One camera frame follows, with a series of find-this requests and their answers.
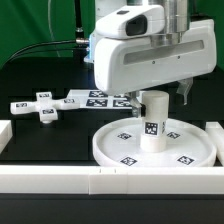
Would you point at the white left fence block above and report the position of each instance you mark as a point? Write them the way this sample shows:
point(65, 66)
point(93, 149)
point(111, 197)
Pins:
point(5, 133)

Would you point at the black vertical pole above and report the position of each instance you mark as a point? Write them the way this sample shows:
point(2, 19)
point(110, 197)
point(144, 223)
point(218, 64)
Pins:
point(79, 33)

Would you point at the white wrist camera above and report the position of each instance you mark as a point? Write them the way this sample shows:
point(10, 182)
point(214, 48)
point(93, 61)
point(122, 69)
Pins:
point(132, 21)

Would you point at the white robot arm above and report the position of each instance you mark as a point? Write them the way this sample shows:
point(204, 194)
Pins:
point(177, 22)

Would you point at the white fence block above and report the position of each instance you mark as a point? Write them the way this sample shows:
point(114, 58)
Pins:
point(216, 133)
point(5, 133)

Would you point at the white marker sheet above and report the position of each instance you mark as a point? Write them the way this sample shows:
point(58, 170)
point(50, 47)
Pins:
point(96, 99)

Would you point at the white round table top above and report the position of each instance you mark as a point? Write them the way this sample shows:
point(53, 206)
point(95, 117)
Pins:
point(132, 143)

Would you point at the white cross-shaped table base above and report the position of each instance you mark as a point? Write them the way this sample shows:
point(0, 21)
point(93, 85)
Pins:
point(45, 105)

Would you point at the white front fence rail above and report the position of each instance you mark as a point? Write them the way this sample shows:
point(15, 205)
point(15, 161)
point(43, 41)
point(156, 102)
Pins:
point(104, 180)

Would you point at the white right fence block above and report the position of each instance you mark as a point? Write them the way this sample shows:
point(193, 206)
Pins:
point(216, 133)

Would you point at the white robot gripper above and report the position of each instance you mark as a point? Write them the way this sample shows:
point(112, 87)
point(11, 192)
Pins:
point(122, 66)

